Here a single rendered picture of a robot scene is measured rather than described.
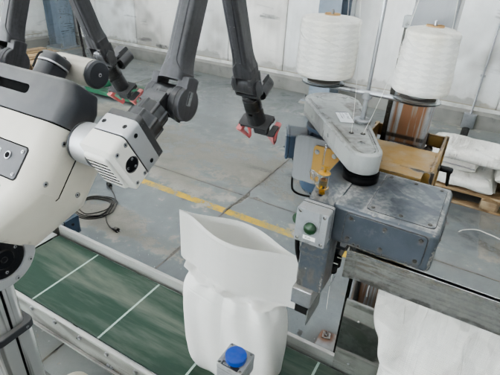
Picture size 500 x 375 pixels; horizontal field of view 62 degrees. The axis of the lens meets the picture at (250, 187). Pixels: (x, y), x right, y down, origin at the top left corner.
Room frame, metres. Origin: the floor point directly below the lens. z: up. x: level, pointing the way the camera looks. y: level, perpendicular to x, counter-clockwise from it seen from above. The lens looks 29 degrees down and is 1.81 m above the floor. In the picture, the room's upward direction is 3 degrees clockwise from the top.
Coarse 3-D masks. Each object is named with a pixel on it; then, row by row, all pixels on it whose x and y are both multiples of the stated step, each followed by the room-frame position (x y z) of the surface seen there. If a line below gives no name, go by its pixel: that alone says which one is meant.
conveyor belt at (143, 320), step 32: (64, 256) 1.71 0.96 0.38; (96, 256) 1.73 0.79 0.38; (32, 288) 1.46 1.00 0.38; (64, 288) 1.48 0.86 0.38; (96, 288) 1.49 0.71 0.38; (128, 288) 1.50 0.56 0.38; (160, 288) 1.52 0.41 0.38; (96, 320) 1.29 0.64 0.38; (128, 320) 1.30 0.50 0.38; (160, 320) 1.32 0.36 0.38; (128, 352) 1.14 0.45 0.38; (160, 352) 1.15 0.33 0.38; (288, 352) 1.18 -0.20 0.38
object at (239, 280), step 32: (192, 224) 1.18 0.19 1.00; (224, 224) 1.18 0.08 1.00; (192, 256) 1.18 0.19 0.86; (224, 256) 1.05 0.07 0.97; (256, 256) 1.02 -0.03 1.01; (288, 256) 1.00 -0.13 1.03; (192, 288) 1.11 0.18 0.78; (224, 288) 1.05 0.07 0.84; (256, 288) 1.02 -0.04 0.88; (288, 288) 1.00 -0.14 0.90; (192, 320) 1.10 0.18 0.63; (224, 320) 1.02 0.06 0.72; (256, 320) 0.97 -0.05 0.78; (192, 352) 1.09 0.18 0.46; (256, 352) 0.96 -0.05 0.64
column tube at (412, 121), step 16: (416, 0) 1.25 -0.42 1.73; (432, 0) 1.23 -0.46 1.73; (448, 0) 1.21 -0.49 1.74; (464, 0) 1.27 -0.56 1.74; (416, 16) 1.24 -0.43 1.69; (432, 16) 1.22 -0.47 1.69; (448, 16) 1.20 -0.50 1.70; (400, 112) 1.23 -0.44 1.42; (416, 112) 1.21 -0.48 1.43; (432, 112) 1.24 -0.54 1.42; (400, 128) 1.23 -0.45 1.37; (416, 128) 1.21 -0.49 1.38; (416, 144) 1.20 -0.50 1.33; (352, 288) 1.24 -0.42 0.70; (368, 288) 1.21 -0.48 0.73; (368, 304) 1.21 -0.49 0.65
